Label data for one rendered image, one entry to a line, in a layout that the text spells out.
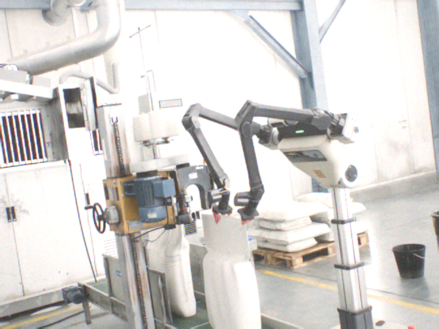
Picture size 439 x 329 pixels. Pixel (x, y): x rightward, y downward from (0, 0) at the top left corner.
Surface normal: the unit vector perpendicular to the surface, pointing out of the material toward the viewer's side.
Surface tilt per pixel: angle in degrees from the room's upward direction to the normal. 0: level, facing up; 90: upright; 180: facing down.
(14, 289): 90
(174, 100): 90
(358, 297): 90
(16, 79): 88
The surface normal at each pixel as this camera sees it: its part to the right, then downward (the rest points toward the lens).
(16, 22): 0.53, -0.03
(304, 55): -0.84, 0.14
